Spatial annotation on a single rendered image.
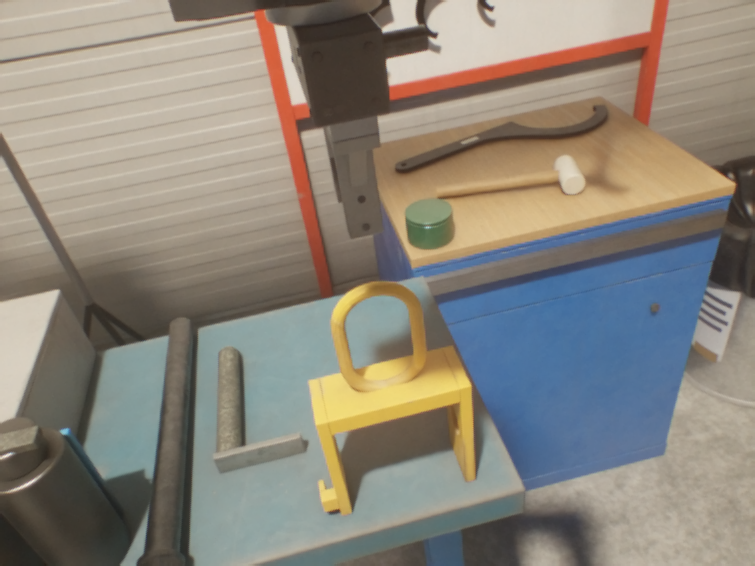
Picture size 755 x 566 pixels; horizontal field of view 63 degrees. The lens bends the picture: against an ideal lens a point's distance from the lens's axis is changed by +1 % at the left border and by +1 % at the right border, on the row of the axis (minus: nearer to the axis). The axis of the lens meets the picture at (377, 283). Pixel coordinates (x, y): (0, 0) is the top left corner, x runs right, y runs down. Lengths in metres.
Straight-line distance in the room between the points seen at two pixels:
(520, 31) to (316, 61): 2.08
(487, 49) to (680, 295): 1.19
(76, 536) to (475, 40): 2.04
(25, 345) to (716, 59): 2.66
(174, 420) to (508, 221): 0.82
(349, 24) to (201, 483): 0.57
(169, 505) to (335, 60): 0.53
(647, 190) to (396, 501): 0.97
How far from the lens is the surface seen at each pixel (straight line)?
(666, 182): 1.50
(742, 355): 2.17
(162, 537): 0.72
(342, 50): 0.37
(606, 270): 1.46
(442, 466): 0.73
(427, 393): 0.59
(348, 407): 0.59
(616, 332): 1.62
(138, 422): 0.89
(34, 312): 0.94
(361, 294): 0.52
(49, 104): 2.38
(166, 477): 0.76
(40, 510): 0.67
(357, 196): 0.43
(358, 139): 0.39
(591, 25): 2.55
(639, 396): 1.85
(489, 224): 1.33
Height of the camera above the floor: 1.66
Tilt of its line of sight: 37 degrees down
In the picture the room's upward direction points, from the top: 9 degrees counter-clockwise
